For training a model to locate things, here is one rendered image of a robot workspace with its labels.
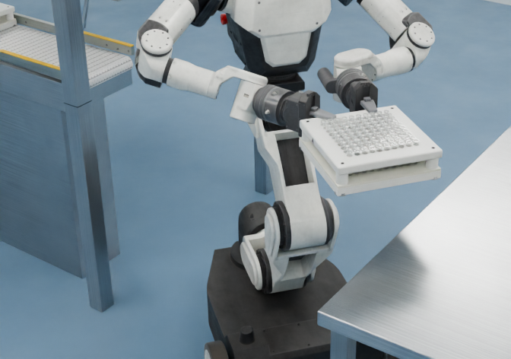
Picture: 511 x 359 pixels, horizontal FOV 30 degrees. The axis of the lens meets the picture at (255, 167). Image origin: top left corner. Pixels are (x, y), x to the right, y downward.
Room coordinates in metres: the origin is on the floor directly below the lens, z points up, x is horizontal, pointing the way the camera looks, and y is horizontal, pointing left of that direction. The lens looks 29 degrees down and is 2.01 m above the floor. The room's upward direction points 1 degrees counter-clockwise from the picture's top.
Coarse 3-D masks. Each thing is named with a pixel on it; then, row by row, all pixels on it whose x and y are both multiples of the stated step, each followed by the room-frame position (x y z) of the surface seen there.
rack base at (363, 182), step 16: (304, 144) 1.96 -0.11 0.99; (320, 160) 1.88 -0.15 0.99; (352, 176) 1.80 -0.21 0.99; (368, 176) 1.80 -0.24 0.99; (384, 176) 1.80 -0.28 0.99; (400, 176) 1.80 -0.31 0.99; (416, 176) 1.81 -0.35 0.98; (432, 176) 1.83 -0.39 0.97; (336, 192) 1.77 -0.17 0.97; (352, 192) 1.77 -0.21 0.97
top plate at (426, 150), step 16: (352, 112) 2.03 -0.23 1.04; (400, 112) 2.02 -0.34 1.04; (304, 128) 1.96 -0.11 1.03; (320, 128) 1.95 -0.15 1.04; (416, 128) 1.94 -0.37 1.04; (320, 144) 1.87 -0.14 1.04; (336, 144) 1.87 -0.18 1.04; (432, 144) 1.86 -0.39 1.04; (336, 160) 1.79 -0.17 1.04; (352, 160) 1.79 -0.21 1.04; (368, 160) 1.79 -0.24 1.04; (384, 160) 1.79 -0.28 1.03; (400, 160) 1.80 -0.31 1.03; (416, 160) 1.81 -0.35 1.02
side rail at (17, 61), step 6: (0, 54) 2.94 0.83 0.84; (6, 54) 2.92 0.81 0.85; (6, 60) 2.92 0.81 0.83; (12, 60) 2.90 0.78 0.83; (18, 60) 2.88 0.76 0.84; (24, 60) 2.86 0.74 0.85; (24, 66) 2.87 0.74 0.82; (30, 66) 2.85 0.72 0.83; (36, 66) 2.83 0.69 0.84; (42, 66) 2.82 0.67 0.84; (42, 72) 2.82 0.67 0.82; (48, 72) 2.80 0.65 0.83; (54, 72) 2.78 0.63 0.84; (60, 78) 2.77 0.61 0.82
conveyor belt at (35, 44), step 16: (0, 32) 3.21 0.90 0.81; (16, 32) 3.21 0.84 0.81; (32, 32) 3.21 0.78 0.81; (0, 48) 3.06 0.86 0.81; (16, 48) 3.05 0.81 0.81; (32, 48) 3.05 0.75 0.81; (48, 48) 3.05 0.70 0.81; (96, 48) 3.04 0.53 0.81; (96, 64) 2.90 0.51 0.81; (112, 64) 2.90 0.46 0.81; (128, 64) 2.94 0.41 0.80; (96, 80) 2.81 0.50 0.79
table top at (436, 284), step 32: (480, 160) 2.12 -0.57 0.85; (448, 192) 1.96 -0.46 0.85; (480, 192) 1.96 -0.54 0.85; (416, 224) 1.83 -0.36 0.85; (448, 224) 1.82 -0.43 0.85; (480, 224) 1.82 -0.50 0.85; (384, 256) 1.70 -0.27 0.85; (416, 256) 1.70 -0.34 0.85; (448, 256) 1.70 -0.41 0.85; (480, 256) 1.69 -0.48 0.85; (352, 288) 1.59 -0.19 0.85; (384, 288) 1.59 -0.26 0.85; (416, 288) 1.58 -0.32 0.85; (448, 288) 1.58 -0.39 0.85; (480, 288) 1.58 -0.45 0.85; (320, 320) 1.51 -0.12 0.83; (352, 320) 1.48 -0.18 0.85; (384, 320) 1.48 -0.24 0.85; (416, 320) 1.48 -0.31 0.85; (448, 320) 1.48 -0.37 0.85; (480, 320) 1.47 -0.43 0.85; (416, 352) 1.39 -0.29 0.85; (448, 352) 1.38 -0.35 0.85; (480, 352) 1.38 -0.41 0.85
